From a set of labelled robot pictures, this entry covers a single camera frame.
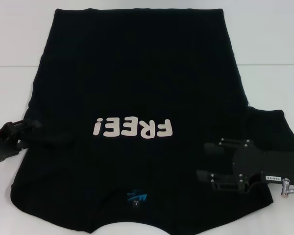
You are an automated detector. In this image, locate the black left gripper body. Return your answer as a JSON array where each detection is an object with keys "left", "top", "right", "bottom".
[{"left": 0, "top": 121, "right": 21, "bottom": 163}]

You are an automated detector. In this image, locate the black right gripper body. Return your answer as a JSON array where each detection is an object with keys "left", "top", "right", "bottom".
[{"left": 231, "top": 141, "right": 294, "bottom": 194}]

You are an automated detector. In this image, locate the black shirt with FREE print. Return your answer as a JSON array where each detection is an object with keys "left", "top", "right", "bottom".
[{"left": 10, "top": 8, "right": 294, "bottom": 235}]

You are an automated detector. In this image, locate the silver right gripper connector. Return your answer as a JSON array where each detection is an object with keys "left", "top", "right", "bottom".
[{"left": 280, "top": 178, "right": 293, "bottom": 199}]

